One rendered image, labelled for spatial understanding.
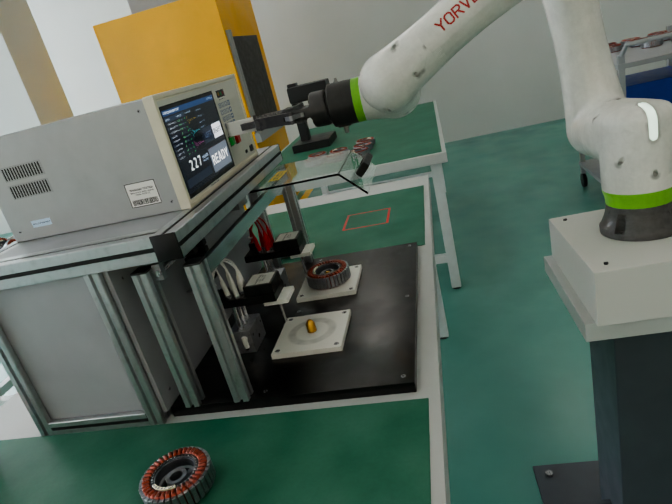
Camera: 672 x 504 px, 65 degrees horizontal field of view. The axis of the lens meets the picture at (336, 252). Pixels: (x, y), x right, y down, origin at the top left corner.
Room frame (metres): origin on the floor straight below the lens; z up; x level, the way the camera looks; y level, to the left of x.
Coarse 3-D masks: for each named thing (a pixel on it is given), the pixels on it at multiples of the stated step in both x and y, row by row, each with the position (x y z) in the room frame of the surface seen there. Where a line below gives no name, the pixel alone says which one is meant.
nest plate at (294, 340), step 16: (288, 320) 1.08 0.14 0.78; (304, 320) 1.05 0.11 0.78; (320, 320) 1.04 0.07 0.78; (336, 320) 1.02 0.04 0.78; (288, 336) 1.00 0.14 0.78; (304, 336) 0.98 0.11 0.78; (320, 336) 0.97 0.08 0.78; (336, 336) 0.95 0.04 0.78; (272, 352) 0.95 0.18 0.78; (288, 352) 0.94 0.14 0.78; (304, 352) 0.93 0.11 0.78; (320, 352) 0.92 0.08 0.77
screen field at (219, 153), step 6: (216, 144) 1.14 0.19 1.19; (222, 144) 1.17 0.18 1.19; (210, 150) 1.11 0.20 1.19; (216, 150) 1.13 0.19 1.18; (222, 150) 1.16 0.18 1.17; (228, 150) 1.20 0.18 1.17; (210, 156) 1.10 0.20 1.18; (216, 156) 1.12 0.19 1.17; (222, 156) 1.15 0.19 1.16; (228, 156) 1.19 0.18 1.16; (216, 162) 1.12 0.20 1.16; (222, 162) 1.14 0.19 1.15; (228, 162) 1.18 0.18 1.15; (216, 168) 1.11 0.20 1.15
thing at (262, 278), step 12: (252, 276) 1.04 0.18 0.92; (264, 276) 1.02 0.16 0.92; (276, 276) 1.02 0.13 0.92; (228, 288) 1.07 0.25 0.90; (252, 288) 0.99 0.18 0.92; (264, 288) 0.98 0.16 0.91; (276, 288) 1.00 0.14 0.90; (288, 288) 1.02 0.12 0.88; (228, 300) 1.00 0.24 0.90; (240, 300) 0.99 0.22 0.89; (252, 300) 0.99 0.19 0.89; (264, 300) 0.98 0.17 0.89; (276, 300) 0.98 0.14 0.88; (288, 300) 0.98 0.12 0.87; (240, 312) 1.03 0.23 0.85; (240, 324) 1.01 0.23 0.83
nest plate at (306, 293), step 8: (360, 264) 1.29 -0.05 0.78; (352, 272) 1.25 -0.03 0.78; (360, 272) 1.25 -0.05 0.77; (304, 280) 1.28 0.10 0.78; (352, 280) 1.20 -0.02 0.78; (304, 288) 1.23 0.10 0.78; (312, 288) 1.21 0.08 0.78; (328, 288) 1.19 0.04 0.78; (336, 288) 1.18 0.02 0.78; (344, 288) 1.17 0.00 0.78; (352, 288) 1.15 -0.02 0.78; (304, 296) 1.18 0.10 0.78; (312, 296) 1.17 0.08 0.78; (320, 296) 1.16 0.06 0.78; (328, 296) 1.16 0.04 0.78; (336, 296) 1.15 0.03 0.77
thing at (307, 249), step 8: (288, 232) 1.28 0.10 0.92; (296, 232) 1.26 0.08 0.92; (280, 240) 1.23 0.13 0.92; (288, 240) 1.22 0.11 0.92; (296, 240) 1.21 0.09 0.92; (304, 240) 1.27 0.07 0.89; (264, 248) 1.26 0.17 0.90; (280, 248) 1.22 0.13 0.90; (288, 248) 1.22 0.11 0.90; (296, 248) 1.21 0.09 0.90; (304, 248) 1.24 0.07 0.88; (312, 248) 1.24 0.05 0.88; (248, 256) 1.24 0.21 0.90; (256, 256) 1.24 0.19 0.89; (264, 256) 1.23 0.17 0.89; (272, 256) 1.23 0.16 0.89; (280, 256) 1.22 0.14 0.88; (296, 256) 1.22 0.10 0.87; (304, 256) 1.21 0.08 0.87; (264, 264) 1.24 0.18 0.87; (272, 264) 1.29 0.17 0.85
